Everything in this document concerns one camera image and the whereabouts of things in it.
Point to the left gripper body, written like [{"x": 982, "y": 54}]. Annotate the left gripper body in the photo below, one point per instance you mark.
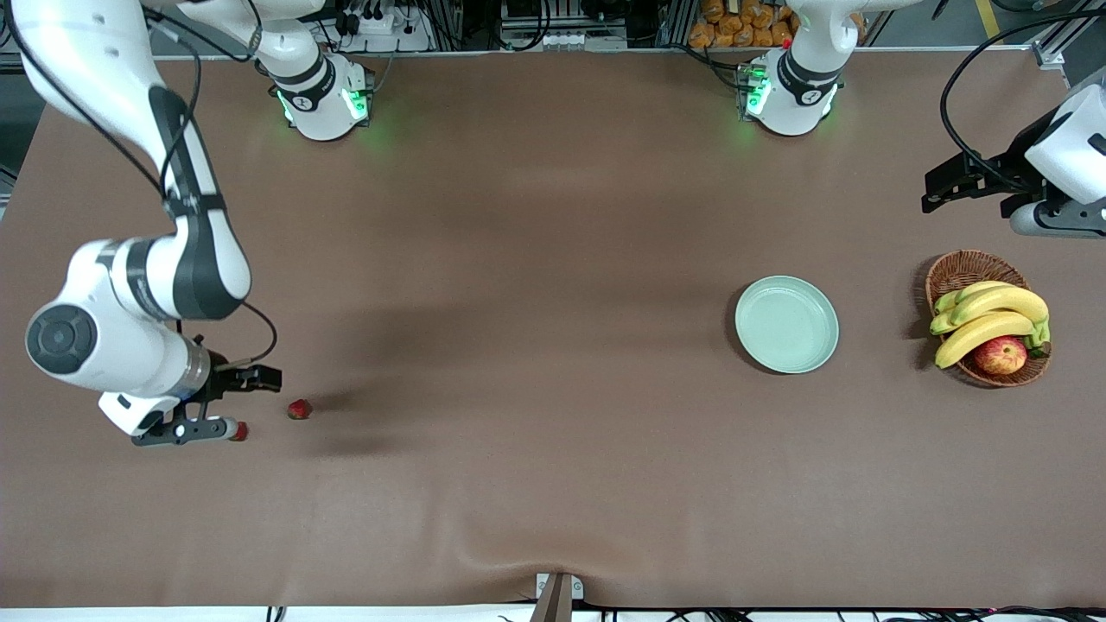
[{"x": 1016, "y": 170}]

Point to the red strawberry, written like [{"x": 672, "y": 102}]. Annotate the red strawberry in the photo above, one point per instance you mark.
[
  {"x": 299, "y": 409},
  {"x": 241, "y": 431}
]

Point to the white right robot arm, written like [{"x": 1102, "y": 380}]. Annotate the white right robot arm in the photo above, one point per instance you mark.
[{"x": 104, "y": 69}]

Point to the pale green round plate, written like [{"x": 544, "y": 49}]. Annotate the pale green round plate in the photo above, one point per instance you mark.
[{"x": 786, "y": 326}]

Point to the brown wicker basket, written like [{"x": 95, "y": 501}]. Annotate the brown wicker basket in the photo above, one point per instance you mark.
[{"x": 968, "y": 268}]

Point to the short greenish banana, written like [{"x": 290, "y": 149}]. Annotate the short greenish banana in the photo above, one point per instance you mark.
[{"x": 972, "y": 291}]

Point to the long yellow banana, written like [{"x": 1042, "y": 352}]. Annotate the long yellow banana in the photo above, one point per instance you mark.
[
  {"x": 976, "y": 337},
  {"x": 1007, "y": 301}
]

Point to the red yellow apple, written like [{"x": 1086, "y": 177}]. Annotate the red yellow apple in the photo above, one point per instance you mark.
[{"x": 1001, "y": 356}]

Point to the pile of orange buns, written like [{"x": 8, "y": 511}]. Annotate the pile of orange buns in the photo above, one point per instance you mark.
[{"x": 734, "y": 26}]

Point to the brown table cover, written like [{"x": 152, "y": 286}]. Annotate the brown table cover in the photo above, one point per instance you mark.
[{"x": 536, "y": 484}]

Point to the white power strip with plugs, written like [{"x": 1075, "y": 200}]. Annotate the white power strip with plugs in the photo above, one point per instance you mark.
[{"x": 389, "y": 24}]

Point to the white socket strip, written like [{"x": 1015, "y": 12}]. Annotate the white socket strip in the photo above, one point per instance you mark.
[{"x": 562, "y": 41}]

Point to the aluminium frame profile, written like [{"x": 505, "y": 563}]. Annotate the aluminium frame profile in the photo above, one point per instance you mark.
[{"x": 1054, "y": 43}]

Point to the metal table edge bracket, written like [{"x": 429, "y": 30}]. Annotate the metal table edge bracket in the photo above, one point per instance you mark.
[{"x": 557, "y": 592}]

